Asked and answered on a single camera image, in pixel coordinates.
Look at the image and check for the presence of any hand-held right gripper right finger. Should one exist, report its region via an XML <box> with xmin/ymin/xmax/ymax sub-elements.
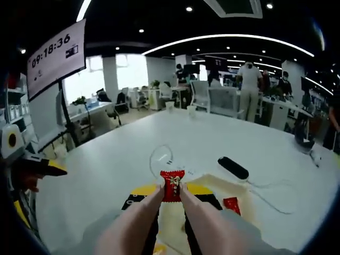
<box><xmin>187</xmin><ymin>183</ymin><xmax>293</xmax><ymax>255</ymax></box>

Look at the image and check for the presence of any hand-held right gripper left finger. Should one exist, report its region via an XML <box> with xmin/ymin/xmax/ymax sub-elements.
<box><xmin>79</xmin><ymin>183</ymin><xmax>160</xmax><ymax>255</ymax></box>

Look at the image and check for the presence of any dark red food packet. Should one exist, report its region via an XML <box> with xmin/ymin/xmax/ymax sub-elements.
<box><xmin>223</xmin><ymin>197</ymin><xmax>241</xmax><ymax>216</ymax></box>

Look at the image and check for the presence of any beige hexagonal container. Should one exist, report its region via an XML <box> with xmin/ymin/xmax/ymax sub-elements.
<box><xmin>152</xmin><ymin>173</ymin><xmax>262</xmax><ymax>255</ymax></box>

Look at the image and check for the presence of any small red candy food packet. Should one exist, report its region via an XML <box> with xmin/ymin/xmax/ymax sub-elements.
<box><xmin>159</xmin><ymin>169</ymin><xmax>186</xmax><ymax>203</ymax></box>

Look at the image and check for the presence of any person's left hand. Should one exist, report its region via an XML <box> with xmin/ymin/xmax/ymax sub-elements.
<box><xmin>22</xmin><ymin>172</ymin><xmax>45</xmax><ymax>193</ymax></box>

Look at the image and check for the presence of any black power bank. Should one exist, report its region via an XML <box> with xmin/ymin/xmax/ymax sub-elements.
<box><xmin>217</xmin><ymin>156</ymin><xmax>250</xmax><ymax>180</ymax></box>

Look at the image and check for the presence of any white storage shelf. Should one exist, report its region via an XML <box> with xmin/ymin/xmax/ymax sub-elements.
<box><xmin>0</xmin><ymin>74</ymin><xmax>30</xmax><ymax>125</ymax></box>

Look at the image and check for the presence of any black display stand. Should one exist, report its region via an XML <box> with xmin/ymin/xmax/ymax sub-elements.
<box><xmin>57</xmin><ymin>79</ymin><xmax>80</xmax><ymax>148</ymax></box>

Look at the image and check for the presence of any large display screen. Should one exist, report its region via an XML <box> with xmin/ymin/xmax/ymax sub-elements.
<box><xmin>26</xmin><ymin>18</ymin><xmax>87</xmax><ymax>102</ymax></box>

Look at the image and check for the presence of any grey office chair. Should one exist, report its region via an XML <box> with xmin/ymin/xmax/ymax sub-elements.
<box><xmin>208</xmin><ymin>87</ymin><xmax>240</xmax><ymax>117</ymax></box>

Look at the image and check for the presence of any white mesh office chair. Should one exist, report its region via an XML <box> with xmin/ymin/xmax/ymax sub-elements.
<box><xmin>190</xmin><ymin>80</ymin><xmax>210</xmax><ymax>112</ymax></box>

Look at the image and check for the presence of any small white device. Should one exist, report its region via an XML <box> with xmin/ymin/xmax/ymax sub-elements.
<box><xmin>309</xmin><ymin>150</ymin><xmax>322</xmax><ymax>168</ymax></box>

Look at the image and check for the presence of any white office desk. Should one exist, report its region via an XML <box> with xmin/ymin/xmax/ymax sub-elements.
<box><xmin>261</xmin><ymin>97</ymin><xmax>314</xmax><ymax>133</ymax></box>

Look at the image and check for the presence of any black hanging display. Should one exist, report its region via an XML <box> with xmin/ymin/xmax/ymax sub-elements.
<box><xmin>205</xmin><ymin>56</ymin><xmax>229</xmax><ymax>72</ymax></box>

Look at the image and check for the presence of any curved ceiling light strip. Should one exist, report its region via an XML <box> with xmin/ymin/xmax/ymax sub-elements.
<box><xmin>142</xmin><ymin>33</ymin><xmax>316</xmax><ymax>58</ymax></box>
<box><xmin>75</xmin><ymin>0</ymin><xmax>93</xmax><ymax>22</ymax></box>

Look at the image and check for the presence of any ceiling air conditioner vent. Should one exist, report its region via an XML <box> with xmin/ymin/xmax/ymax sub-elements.
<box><xmin>203</xmin><ymin>0</ymin><xmax>264</xmax><ymax>19</ymax></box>

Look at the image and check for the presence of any dark grey strap device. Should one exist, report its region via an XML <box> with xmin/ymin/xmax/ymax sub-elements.
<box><xmin>294</xmin><ymin>121</ymin><xmax>316</xmax><ymax>148</ymax></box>

